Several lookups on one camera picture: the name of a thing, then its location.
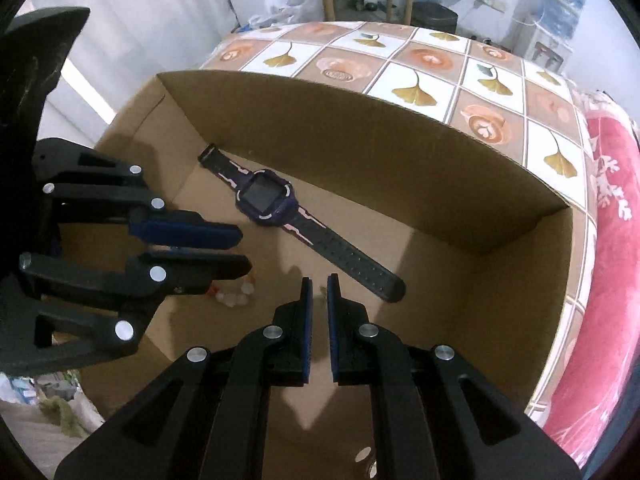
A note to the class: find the black trash bin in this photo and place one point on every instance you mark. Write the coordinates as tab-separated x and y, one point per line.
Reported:
434	17

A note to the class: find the white curtain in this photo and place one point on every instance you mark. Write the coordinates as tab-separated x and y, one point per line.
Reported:
150	20

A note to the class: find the green cloth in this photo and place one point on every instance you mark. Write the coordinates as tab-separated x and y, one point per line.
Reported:
65	415

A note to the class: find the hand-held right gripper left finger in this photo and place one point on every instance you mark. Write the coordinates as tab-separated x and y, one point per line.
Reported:
306	330

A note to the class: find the brown cardboard box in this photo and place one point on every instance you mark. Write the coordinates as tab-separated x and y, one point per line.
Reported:
450	185

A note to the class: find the white plastic bag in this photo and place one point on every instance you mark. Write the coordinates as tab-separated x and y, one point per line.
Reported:
300	5

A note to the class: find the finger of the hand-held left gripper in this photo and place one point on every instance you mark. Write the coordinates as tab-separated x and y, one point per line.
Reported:
190	232
200	272

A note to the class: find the pink blanket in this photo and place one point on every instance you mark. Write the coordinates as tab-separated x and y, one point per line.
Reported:
615	260

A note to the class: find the white water dispenser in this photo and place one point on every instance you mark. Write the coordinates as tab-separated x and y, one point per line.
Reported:
530	35

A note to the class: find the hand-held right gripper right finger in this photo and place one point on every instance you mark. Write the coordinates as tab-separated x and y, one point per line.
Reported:
334	335

